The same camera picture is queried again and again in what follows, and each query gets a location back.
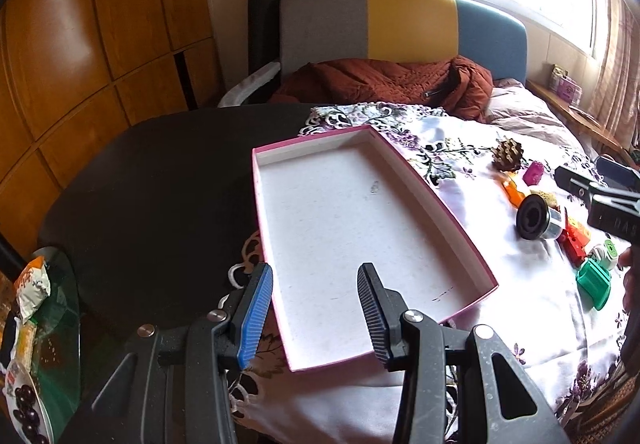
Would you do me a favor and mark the pink shallow cardboard box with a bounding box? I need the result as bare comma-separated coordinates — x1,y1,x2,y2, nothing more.
252,125,498,372

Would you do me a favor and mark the green glass side table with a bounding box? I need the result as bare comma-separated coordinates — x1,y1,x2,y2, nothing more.
1,247,81,443

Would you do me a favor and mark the magenta perforated ball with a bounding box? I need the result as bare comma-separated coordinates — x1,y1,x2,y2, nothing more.
522,161,546,186

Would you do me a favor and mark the purple box on shelf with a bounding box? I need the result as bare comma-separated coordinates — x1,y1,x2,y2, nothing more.
549,64,582,106

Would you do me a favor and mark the grey yellow blue sofa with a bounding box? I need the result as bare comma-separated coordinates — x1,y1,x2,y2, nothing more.
280,0,527,83

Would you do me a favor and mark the red cylinder toy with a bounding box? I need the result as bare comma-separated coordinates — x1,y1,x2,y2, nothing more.
558,217,590,268

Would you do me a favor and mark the white chair armrest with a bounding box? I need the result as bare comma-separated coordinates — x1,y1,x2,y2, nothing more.
217,61,281,108

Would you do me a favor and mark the wooden side shelf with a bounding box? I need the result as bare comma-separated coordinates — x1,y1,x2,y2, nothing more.
525,80,634,165

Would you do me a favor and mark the orange block toy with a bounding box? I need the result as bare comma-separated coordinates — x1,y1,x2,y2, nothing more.
502,176,527,209

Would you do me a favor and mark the plate of dark fruit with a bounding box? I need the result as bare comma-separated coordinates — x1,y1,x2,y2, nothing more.
2,360,54,444

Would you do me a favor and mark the rust brown quilted jacket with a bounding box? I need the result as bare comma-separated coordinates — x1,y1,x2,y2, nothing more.
269,56,494,122

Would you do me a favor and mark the yellow carved egg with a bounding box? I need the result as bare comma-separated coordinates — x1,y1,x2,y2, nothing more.
532,190,560,209

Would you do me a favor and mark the wooden wardrobe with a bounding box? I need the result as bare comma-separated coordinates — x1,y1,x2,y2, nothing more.
1,0,224,255

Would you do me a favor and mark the black grey cylinder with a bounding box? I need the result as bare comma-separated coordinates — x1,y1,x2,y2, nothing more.
515,195,565,240

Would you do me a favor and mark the green plastic holder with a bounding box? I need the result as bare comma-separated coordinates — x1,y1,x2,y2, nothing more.
576,257,611,311

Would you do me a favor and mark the brown wooden pinecone puzzle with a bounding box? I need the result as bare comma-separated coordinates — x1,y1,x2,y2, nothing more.
491,138,524,172

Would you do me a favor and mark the black rolled mat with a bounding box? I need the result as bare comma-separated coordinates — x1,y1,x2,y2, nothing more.
247,0,281,73

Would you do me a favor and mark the mauve striped pillow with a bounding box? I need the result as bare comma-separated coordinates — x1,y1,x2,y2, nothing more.
485,80,585,155

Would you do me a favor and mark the snack bag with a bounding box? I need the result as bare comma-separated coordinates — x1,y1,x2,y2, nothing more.
14,255,51,323

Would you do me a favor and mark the person's right hand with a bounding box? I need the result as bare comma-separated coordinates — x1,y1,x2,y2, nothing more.
618,245,639,317

